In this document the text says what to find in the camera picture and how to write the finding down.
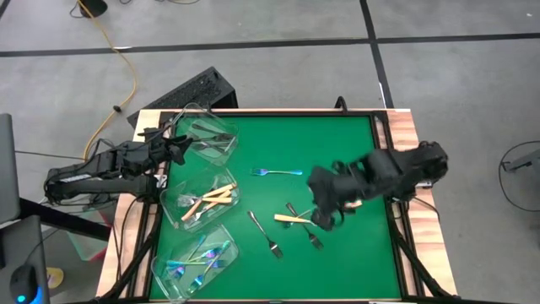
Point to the round yellow sticker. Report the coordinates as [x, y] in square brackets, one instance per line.
[55, 278]

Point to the clear plastic bin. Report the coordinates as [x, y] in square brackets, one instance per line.
[223, 278]
[169, 202]
[202, 117]

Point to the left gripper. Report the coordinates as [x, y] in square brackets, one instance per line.
[158, 148]

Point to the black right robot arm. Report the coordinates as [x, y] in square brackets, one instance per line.
[405, 169]

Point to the black computer mouse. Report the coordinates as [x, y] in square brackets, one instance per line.
[23, 280]

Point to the grey floor bracket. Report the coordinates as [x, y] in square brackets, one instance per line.
[523, 162]

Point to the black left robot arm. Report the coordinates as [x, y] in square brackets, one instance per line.
[93, 177]

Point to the green table mat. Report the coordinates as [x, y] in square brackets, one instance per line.
[337, 274]

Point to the grey desk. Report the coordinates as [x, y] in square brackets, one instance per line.
[25, 245]

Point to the black table frame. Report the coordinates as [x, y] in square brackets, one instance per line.
[320, 112]

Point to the teal and pink bin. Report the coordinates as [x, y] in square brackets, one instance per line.
[84, 249]

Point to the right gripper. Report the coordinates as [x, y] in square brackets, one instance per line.
[333, 186]

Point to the black round base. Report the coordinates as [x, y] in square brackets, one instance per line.
[95, 6]

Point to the black desk leg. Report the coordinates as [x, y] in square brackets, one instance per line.
[63, 219]

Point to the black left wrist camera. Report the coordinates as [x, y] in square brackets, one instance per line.
[149, 134]

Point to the iridescent rainbow fork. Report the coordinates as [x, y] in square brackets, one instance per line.
[177, 264]
[215, 252]
[278, 172]
[198, 280]
[198, 247]

